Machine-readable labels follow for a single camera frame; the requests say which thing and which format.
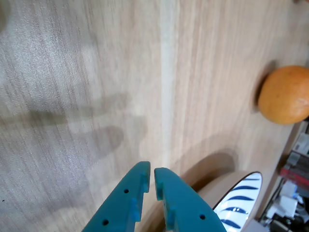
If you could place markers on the white box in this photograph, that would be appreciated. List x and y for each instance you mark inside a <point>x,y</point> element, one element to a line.
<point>283,206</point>

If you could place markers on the grey box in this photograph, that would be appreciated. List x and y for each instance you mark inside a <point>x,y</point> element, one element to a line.
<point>301,143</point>

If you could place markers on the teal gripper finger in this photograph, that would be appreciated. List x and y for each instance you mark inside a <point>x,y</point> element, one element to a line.
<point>120,205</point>
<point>186,207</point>

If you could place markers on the large smooth orange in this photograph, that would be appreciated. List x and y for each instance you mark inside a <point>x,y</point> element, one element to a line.
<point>285,96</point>

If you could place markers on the red book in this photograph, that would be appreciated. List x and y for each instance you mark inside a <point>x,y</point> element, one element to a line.
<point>295,175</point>

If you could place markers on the white plate blue leaf pattern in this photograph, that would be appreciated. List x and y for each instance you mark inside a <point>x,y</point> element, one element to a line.
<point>239,200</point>

